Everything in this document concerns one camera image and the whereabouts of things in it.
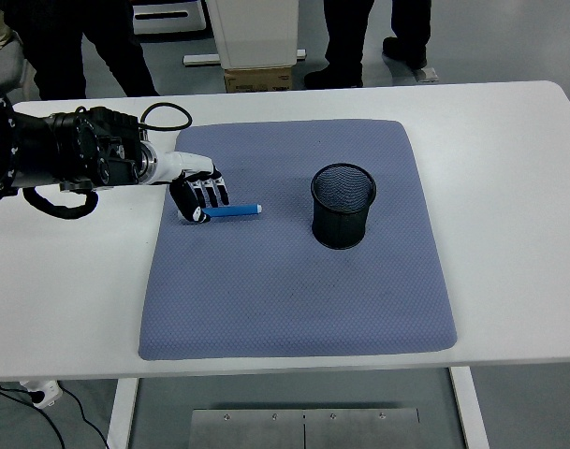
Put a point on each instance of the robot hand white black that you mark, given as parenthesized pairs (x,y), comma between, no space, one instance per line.
(181,163)

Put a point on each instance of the blue marker with clear cap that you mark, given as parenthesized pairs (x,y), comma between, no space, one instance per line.
(233,210)

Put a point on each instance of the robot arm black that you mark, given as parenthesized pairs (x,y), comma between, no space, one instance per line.
(60,149)

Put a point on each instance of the black mesh pen holder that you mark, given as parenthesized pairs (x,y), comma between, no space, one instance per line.
(343,224)

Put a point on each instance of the white flat base bar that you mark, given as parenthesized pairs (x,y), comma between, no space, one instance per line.
(200,59)

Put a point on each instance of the cardboard box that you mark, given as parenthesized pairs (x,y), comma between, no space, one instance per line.
(258,80)

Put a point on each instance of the white device with black slot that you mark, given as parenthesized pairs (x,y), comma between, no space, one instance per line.
(172,25)

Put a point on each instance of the blue-grey quilted mat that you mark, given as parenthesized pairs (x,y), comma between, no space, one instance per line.
(275,290)

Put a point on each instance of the person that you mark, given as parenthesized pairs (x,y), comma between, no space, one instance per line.
(55,47)
(345,37)

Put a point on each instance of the grey chair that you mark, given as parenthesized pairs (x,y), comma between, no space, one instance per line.
(1,70)

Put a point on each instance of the white table leg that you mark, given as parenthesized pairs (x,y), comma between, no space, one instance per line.
(121,416)
(468,411)

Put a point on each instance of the small grey floor plate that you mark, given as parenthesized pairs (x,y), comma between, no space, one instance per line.
(432,75)

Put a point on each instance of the white power strip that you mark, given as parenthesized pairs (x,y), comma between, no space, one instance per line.
(46,393)

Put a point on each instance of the grey metal plate with screws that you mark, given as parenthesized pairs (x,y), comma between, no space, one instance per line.
(303,430)

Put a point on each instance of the white pedestal cabinet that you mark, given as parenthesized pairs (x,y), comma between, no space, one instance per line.
(256,33)

